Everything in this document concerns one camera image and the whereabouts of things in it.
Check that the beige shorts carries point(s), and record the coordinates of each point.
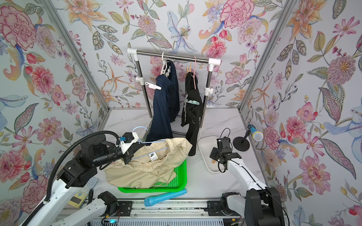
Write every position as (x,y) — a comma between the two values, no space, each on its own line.
(141,172)

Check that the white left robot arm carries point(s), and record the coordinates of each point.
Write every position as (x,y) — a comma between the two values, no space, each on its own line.
(77,165)

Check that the mint green clothespin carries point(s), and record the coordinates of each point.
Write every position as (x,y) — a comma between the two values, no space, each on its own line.
(193,102)

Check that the teal flashlight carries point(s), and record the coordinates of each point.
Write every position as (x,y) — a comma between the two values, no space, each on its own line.
(153,200)

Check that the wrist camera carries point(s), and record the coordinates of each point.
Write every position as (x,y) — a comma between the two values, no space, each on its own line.
(223,144)
(127,140)

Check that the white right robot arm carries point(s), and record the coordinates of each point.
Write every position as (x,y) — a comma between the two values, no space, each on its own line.
(259,205)

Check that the black shorts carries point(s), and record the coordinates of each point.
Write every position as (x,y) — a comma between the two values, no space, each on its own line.
(192,113)

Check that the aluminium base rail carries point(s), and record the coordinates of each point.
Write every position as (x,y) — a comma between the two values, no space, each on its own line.
(173,212)

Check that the grey remote calculator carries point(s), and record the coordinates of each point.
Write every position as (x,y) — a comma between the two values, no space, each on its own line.
(78,199)

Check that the white hanger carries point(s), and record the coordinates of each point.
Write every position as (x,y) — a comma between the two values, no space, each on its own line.
(164,69)

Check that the pink hanger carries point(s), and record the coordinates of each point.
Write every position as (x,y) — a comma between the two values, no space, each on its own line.
(194,73)

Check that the steel clothes rack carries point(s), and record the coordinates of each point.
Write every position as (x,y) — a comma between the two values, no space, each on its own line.
(211,62)

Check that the green plastic basket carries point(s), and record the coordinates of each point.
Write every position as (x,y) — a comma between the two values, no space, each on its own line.
(176,185)

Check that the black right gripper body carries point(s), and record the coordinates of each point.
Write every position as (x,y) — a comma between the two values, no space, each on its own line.
(216,154)

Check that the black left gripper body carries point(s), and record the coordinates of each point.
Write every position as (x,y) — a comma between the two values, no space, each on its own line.
(113,154)

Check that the navy blue shorts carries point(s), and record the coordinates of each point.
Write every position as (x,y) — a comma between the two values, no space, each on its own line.
(166,105)

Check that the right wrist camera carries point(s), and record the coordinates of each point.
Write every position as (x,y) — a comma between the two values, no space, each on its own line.
(223,144)

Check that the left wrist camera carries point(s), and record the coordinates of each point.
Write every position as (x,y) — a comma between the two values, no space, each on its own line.
(127,140)

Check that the white tray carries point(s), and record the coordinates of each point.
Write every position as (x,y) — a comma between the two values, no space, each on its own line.
(206,146)

